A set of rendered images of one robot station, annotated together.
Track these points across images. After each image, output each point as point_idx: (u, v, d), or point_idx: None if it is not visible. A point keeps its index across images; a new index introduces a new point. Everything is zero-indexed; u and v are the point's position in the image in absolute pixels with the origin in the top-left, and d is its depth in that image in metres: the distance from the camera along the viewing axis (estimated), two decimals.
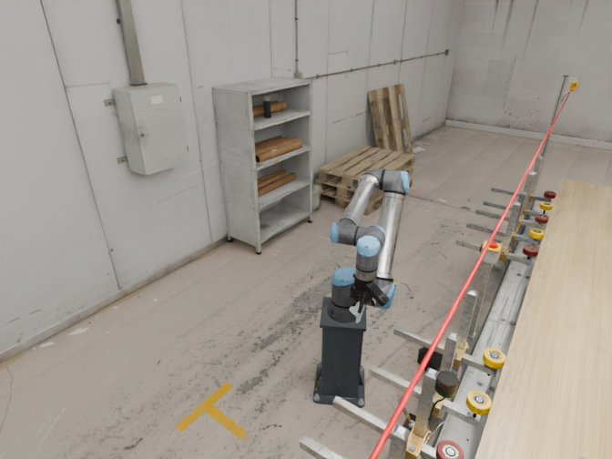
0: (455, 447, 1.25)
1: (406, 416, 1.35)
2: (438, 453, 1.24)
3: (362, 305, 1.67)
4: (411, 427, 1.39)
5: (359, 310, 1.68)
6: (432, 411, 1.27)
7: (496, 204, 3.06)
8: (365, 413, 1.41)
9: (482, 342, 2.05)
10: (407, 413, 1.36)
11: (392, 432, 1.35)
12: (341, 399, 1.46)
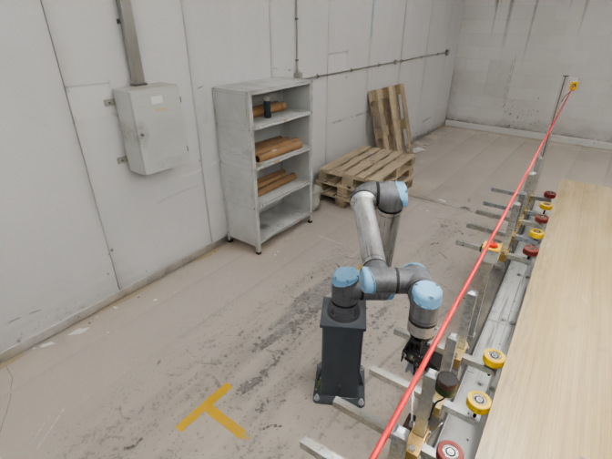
0: (455, 447, 1.25)
1: (413, 403, 1.40)
2: (438, 453, 1.24)
3: (428, 359, 1.37)
4: (411, 426, 1.38)
5: (425, 365, 1.37)
6: (432, 411, 1.27)
7: (496, 204, 3.06)
8: (365, 413, 1.41)
9: (482, 342, 2.05)
10: (413, 402, 1.41)
11: (392, 432, 1.35)
12: (341, 399, 1.46)
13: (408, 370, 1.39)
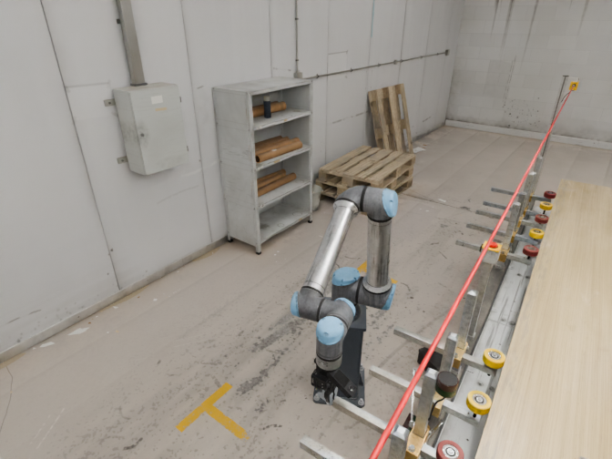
0: (455, 447, 1.25)
1: (413, 403, 1.40)
2: (438, 453, 1.24)
3: (328, 397, 1.43)
4: (411, 426, 1.38)
5: (326, 400, 1.45)
6: (432, 411, 1.27)
7: (496, 204, 3.06)
8: (365, 413, 1.41)
9: (482, 342, 2.05)
10: (413, 402, 1.41)
11: (392, 432, 1.35)
12: (341, 399, 1.46)
13: None
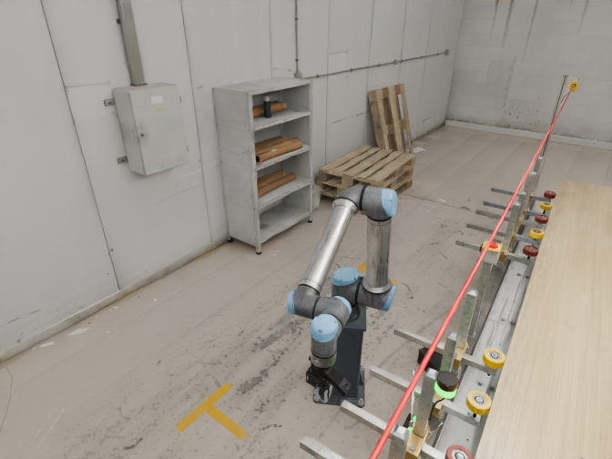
0: (464, 452, 1.24)
1: (413, 403, 1.40)
2: (447, 458, 1.22)
3: (322, 394, 1.44)
4: (411, 426, 1.38)
5: (321, 397, 1.46)
6: (432, 411, 1.27)
7: (496, 204, 3.06)
8: (373, 418, 1.39)
9: (482, 342, 2.05)
10: (413, 402, 1.41)
11: None
12: (350, 403, 1.45)
13: None
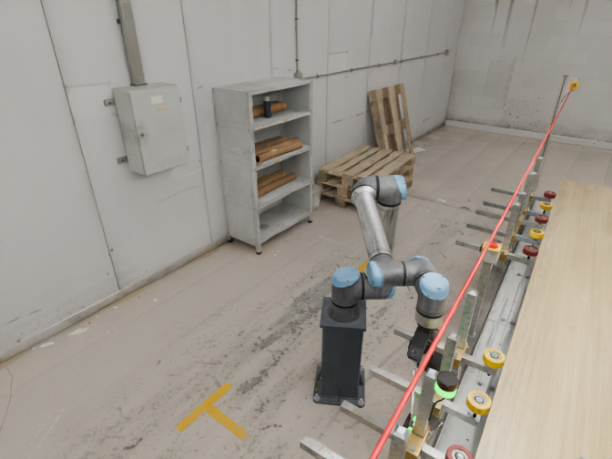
0: (464, 452, 1.24)
1: (413, 403, 1.40)
2: (447, 458, 1.22)
3: None
4: (411, 426, 1.38)
5: None
6: (432, 411, 1.27)
7: (496, 204, 3.06)
8: (373, 418, 1.39)
9: (482, 342, 2.05)
10: (413, 402, 1.41)
11: None
12: (350, 403, 1.45)
13: None
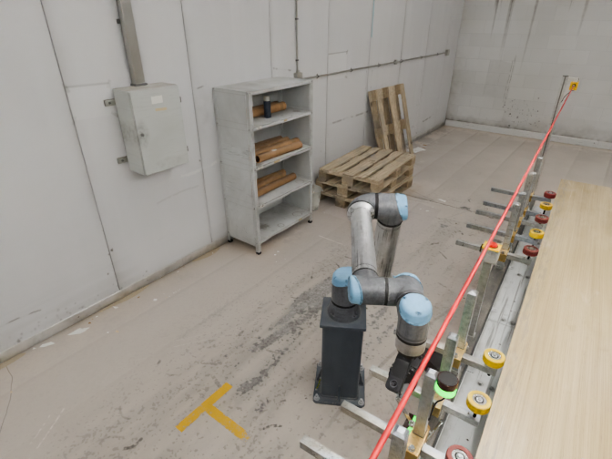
0: (464, 452, 1.24)
1: (406, 416, 1.35)
2: (447, 458, 1.22)
3: None
4: (411, 427, 1.39)
5: None
6: (432, 411, 1.27)
7: (496, 204, 3.06)
8: (373, 418, 1.39)
9: (482, 342, 2.05)
10: (407, 413, 1.36)
11: None
12: (350, 403, 1.45)
13: None
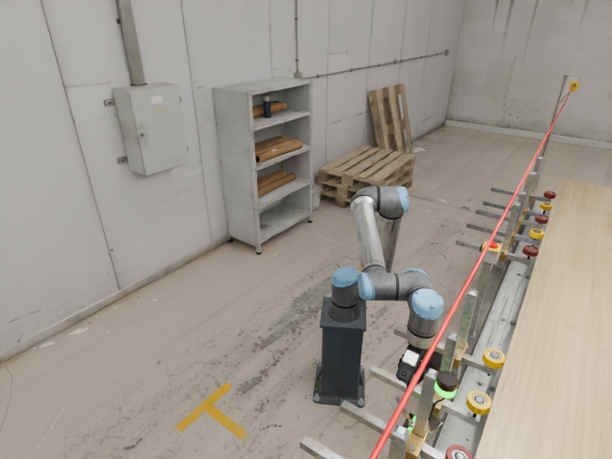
0: (464, 452, 1.24)
1: (406, 416, 1.35)
2: (447, 458, 1.22)
3: None
4: (411, 427, 1.39)
5: None
6: (432, 411, 1.27)
7: (496, 204, 3.06)
8: (373, 418, 1.39)
9: (482, 342, 2.05)
10: (407, 413, 1.36)
11: None
12: (350, 403, 1.45)
13: None
